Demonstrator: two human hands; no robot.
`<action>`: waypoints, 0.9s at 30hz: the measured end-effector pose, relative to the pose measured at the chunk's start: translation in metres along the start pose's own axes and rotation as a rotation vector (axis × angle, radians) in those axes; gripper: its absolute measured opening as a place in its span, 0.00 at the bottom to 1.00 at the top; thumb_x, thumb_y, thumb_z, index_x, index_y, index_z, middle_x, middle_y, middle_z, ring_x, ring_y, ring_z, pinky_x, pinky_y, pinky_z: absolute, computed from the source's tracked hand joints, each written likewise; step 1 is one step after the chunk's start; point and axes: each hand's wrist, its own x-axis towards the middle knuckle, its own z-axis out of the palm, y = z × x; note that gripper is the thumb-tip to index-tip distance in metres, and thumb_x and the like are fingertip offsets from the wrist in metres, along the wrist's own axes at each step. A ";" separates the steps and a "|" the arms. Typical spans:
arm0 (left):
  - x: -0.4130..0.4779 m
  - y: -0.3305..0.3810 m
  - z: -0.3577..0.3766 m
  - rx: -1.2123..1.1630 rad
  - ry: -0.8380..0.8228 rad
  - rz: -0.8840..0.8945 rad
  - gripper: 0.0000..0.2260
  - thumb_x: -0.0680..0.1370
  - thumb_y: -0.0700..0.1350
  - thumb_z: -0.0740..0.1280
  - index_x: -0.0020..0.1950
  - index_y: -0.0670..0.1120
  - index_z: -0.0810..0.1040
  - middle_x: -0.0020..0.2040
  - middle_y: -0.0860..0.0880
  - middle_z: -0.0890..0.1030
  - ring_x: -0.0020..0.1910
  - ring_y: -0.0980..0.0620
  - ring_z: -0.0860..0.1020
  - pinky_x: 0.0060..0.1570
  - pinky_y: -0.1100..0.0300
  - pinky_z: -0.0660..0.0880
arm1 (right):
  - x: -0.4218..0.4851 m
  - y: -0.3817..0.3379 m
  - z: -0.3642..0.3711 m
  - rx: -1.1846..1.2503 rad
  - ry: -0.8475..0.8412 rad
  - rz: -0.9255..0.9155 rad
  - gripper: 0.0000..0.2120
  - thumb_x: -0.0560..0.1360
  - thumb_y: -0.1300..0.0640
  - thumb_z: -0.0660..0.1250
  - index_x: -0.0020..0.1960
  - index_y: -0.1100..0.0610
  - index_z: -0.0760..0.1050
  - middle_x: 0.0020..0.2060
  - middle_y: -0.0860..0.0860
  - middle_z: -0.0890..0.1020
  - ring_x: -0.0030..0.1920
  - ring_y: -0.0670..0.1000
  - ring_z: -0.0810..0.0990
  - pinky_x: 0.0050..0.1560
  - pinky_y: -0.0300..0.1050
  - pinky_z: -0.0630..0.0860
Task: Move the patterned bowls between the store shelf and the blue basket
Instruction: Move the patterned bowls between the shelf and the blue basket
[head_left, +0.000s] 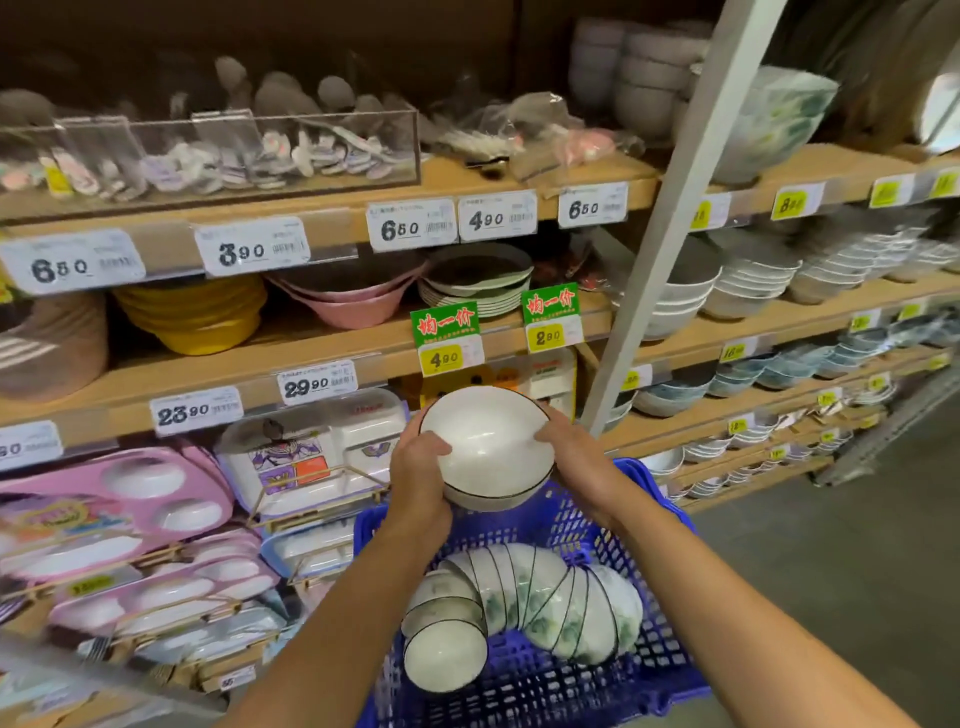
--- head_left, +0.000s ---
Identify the nested row of floral bowls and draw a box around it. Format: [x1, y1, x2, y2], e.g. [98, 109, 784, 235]
[401, 542, 645, 695]

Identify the person's left forearm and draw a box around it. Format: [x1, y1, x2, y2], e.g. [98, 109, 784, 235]
[217, 517, 451, 728]

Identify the person's left hand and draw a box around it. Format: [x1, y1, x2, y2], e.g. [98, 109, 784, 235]
[386, 412, 455, 541]

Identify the clear box of spoons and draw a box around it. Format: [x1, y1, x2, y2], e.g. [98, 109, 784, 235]
[0, 108, 421, 204]

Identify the stack of pale green plates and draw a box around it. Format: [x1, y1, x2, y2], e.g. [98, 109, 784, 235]
[417, 242, 535, 320]

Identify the blue shopping basket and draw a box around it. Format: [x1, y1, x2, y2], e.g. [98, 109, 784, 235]
[352, 458, 710, 728]

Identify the green sign price tag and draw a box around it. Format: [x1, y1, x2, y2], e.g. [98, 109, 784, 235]
[521, 282, 585, 355]
[410, 301, 487, 379]

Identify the medium floral bowls stack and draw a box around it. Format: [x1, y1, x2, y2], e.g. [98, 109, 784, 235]
[614, 82, 680, 140]

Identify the person's right hand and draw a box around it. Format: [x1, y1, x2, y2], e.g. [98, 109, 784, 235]
[533, 404, 624, 526]

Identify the stack of large white bowls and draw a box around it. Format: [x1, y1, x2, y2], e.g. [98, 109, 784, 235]
[607, 236, 725, 343]

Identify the bundle of pink ceramic spoons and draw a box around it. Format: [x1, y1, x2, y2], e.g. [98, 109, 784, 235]
[558, 127, 646, 166]

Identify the white divided kids plate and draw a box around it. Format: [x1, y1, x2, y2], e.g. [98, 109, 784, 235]
[213, 387, 410, 519]

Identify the white price tag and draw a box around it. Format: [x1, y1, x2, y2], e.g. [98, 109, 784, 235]
[0, 419, 65, 474]
[193, 215, 313, 279]
[457, 189, 539, 244]
[148, 386, 245, 438]
[0, 228, 148, 296]
[365, 197, 459, 254]
[275, 359, 360, 408]
[557, 182, 630, 230]

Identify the row of blue grey bowls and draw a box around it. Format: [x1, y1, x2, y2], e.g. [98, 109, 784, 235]
[708, 314, 960, 399]

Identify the pink divided kids plate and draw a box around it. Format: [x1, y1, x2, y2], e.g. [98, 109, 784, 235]
[0, 447, 235, 586]
[48, 528, 280, 639]

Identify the person's right forearm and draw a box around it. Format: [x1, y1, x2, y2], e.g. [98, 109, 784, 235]
[596, 487, 920, 728]

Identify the blue divided kids plate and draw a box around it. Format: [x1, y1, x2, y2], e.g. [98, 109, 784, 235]
[134, 603, 290, 669]
[260, 517, 361, 583]

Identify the yellow bear divided plate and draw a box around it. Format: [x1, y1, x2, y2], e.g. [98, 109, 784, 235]
[419, 348, 579, 421]

